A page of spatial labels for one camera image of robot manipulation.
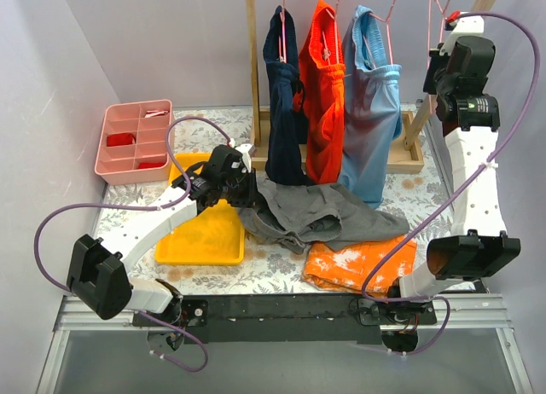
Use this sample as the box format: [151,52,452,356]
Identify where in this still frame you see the white red cloth back compartment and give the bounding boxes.
[144,110,170,119]

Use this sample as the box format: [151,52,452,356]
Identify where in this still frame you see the pink hanger with navy shorts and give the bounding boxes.
[279,0,287,63]

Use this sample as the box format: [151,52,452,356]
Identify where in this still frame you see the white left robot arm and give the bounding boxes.
[67,143,258,326]

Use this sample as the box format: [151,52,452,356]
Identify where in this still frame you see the red folded cloth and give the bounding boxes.
[106,132,136,148]

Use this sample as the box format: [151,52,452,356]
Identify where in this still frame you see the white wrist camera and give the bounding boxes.
[235,143,256,171]
[439,11,485,56]

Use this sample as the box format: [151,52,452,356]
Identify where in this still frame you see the red orange shorts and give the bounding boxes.
[299,0,346,184]

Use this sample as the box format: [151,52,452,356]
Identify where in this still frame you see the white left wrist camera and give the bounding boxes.
[235,143,256,171]

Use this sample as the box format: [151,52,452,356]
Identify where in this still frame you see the navy blue shorts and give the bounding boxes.
[263,7,313,186]

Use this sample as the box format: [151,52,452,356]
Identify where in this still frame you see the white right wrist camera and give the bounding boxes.
[439,11,485,56]

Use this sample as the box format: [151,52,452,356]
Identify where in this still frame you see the red cloth front compartment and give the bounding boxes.
[137,162,165,170]

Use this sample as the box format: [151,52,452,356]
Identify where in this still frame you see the pink divided organizer box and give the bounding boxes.
[95,99,173,185]

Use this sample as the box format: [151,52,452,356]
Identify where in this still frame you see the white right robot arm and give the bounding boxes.
[386,36,521,324]

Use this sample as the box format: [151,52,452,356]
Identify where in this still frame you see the floral table mat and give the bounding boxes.
[94,107,452,295]

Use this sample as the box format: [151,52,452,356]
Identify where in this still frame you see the light blue shorts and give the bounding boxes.
[338,5,403,208]

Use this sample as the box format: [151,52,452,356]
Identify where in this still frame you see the orange white folded shorts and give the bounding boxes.
[302,236,417,298]

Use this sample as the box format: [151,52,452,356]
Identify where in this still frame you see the pink hanger with red shorts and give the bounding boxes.
[321,0,342,71]

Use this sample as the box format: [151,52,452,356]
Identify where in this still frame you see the grey shorts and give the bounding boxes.
[237,178,410,254]

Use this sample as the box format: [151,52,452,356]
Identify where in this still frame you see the yellow plastic tray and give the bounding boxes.
[154,152,247,266]

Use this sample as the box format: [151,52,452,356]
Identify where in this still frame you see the pink wire hanger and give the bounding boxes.
[427,0,451,116]

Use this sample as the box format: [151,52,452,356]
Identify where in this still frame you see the wooden clothes rack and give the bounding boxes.
[246,0,496,175]

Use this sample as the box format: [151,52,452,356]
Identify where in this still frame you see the pink hanger with blue shorts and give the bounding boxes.
[357,0,397,69]

